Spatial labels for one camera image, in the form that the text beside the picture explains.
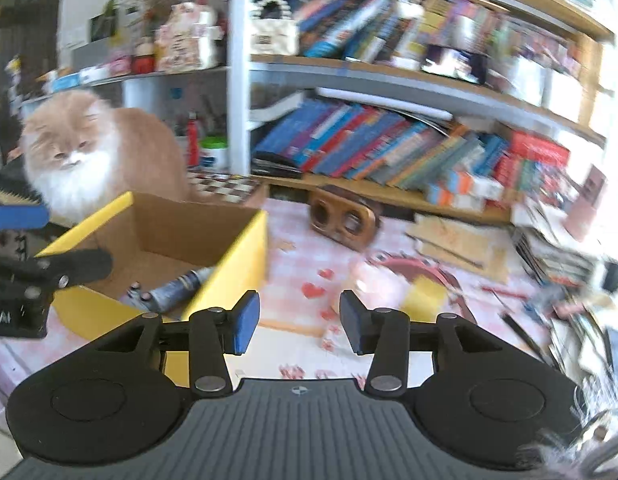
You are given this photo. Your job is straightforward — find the black piano keyboard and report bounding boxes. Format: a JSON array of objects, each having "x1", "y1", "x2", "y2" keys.
[{"x1": 0, "y1": 160, "x2": 70, "y2": 233}]

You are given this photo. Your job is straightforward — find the black power adapter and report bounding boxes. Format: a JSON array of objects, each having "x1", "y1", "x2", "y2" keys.
[{"x1": 601, "y1": 257, "x2": 618, "y2": 293}]

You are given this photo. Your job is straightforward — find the white pink figurine ornament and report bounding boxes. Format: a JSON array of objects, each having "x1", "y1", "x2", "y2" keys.
[{"x1": 154, "y1": 2, "x2": 227, "y2": 73}]

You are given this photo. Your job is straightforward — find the white green pen cup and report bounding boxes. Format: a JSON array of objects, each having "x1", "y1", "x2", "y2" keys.
[{"x1": 200, "y1": 135, "x2": 230, "y2": 171}]

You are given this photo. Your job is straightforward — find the brown retro radio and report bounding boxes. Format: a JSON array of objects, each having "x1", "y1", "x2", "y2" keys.
[{"x1": 309, "y1": 185, "x2": 382, "y2": 252}]

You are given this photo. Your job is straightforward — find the pink checked printed tablecloth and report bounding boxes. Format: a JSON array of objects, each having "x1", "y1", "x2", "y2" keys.
[{"x1": 0, "y1": 197, "x2": 564, "y2": 441}]

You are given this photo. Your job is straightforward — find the row of colourful books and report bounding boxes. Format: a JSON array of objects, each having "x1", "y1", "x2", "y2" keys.
[{"x1": 294, "y1": 0, "x2": 490, "y2": 63}]

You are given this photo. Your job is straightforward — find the fluffy orange white cat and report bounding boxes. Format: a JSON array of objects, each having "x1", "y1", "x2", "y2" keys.
[{"x1": 20, "y1": 89, "x2": 192, "y2": 228}]

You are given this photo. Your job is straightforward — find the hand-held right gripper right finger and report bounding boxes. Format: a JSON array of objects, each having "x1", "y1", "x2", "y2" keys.
[{"x1": 339, "y1": 290, "x2": 494, "y2": 395}]

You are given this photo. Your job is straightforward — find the red tassel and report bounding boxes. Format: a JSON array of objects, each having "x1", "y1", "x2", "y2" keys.
[{"x1": 185, "y1": 112, "x2": 200, "y2": 168}]

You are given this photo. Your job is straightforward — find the pink plush toy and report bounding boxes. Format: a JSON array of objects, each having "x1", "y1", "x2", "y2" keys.
[{"x1": 348, "y1": 259, "x2": 414, "y2": 306}]

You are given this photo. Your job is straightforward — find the brown paper envelopes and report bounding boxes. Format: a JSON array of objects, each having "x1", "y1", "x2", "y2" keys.
[{"x1": 406, "y1": 212, "x2": 512, "y2": 281}]

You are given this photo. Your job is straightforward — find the red white doll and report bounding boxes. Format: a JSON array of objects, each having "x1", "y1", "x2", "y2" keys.
[{"x1": 133, "y1": 37, "x2": 156, "y2": 75}]

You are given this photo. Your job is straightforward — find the row of blue books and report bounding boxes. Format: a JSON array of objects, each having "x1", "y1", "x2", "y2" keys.
[{"x1": 251, "y1": 100, "x2": 512, "y2": 193}]

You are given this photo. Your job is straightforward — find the white spray bottle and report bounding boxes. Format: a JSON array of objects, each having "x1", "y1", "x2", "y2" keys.
[{"x1": 151, "y1": 266, "x2": 217, "y2": 313}]

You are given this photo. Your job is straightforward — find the white pen holder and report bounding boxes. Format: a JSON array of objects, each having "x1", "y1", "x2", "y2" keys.
[{"x1": 544, "y1": 67, "x2": 584, "y2": 121}]

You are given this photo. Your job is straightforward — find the white bookshelf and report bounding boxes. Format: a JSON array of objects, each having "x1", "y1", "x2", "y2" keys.
[{"x1": 224, "y1": 0, "x2": 617, "y2": 226}]

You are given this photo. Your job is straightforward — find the orange blue white box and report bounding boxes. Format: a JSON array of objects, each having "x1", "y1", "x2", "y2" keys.
[
  {"x1": 454, "y1": 170, "x2": 504, "y2": 201},
  {"x1": 426, "y1": 185, "x2": 487, "y2": 213}
]

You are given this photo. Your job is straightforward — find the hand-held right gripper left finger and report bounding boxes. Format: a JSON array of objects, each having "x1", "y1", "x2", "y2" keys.
[{"x1": 96, "y1": 291, "x2": 260, "y2": 395}]

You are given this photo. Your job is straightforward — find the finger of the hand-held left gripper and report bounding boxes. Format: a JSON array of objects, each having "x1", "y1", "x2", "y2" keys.
[
  {"x1": 0, "y1": 197, "x2": 51, "y2": 235},
  {"x1": 0, "y1": 249, "x2": 113, "y2": 292}
]

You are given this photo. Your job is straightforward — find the bunch of pens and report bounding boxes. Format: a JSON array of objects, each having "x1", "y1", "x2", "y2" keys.
[{"x1": 171, "y1": 107, "x2": 224, "y2": 138}]

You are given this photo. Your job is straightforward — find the white quilted handbag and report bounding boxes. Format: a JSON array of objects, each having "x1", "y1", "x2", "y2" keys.
[{"x1": 249, "y1": 0, "x2": 300, "y2": 57}]

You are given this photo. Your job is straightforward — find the brown checked chessboard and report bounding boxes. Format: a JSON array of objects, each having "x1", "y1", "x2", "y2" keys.
[{"x1": 186, "y1": 170, "x2": 257, "y2": 206}]

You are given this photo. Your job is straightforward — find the yellow cardboard box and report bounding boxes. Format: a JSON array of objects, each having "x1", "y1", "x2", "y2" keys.
[{"x1": 34, "y1": 191, "x2": 268, "y2": 388}]

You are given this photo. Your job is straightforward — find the smartphone showing video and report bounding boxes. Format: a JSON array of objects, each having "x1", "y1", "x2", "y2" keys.
[{"x1": 421, "y1": 45, "x2": 490, "y2": 86}]

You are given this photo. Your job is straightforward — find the clear pen cup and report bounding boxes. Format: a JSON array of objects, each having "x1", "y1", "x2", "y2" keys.
[{"x1": 504, "y1": 55, "x2": 547, "y2": 106}]

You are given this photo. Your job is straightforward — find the white light bar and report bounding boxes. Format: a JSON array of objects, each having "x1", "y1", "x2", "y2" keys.
[{"x1": 314, "y1": 86, "x2": 454, "y2": 122}]

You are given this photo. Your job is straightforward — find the black stapler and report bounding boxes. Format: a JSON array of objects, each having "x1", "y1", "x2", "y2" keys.
[{"x1": 251, "y1": 152, "x2": 304, "y2": 181}]

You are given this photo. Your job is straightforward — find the thick red dictionary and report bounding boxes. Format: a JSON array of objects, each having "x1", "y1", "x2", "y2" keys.
[{"x1": 509, "y1": 130, "x2": 572, "y2": 166}]

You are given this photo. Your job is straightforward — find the black photo frame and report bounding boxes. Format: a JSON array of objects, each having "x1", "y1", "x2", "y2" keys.
[{"x1": 89, "y1": 7, "x2": 117, "y2": 43}]

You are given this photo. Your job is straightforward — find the black pen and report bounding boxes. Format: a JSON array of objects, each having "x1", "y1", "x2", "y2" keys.
[{"x1": 499, "y1": 310, "x2": 557, "y2": 361}]

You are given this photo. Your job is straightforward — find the pile of papers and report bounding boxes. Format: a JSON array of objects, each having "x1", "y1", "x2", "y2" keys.
[{"x1": 509, "y1": 200, "x2": 618, "y2": 376}]

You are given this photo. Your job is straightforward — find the red white pen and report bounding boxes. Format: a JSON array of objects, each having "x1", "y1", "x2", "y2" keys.
[{"x1": 481, "y1": 285, "x2": 530, "y2": 301}]

